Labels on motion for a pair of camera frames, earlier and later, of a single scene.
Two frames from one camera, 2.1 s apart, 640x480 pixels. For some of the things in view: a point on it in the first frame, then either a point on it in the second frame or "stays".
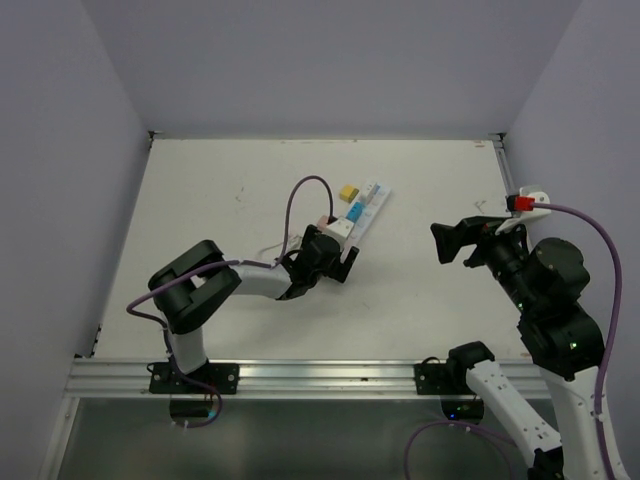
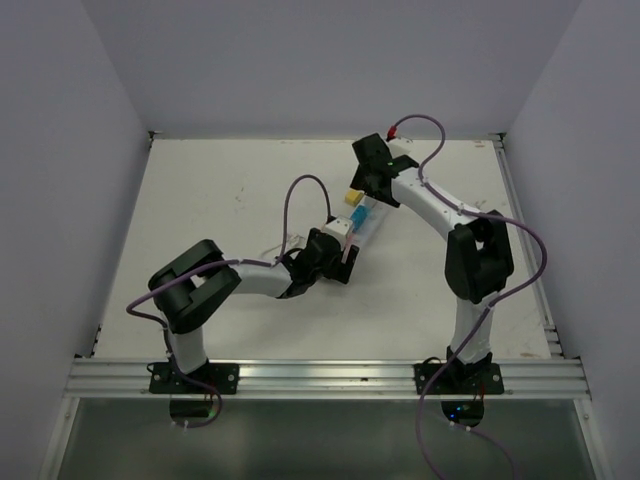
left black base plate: [224, 376] stays
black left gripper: [311, 232] stays
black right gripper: [449, 238] → [359, 183]
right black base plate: [441, 379] stays
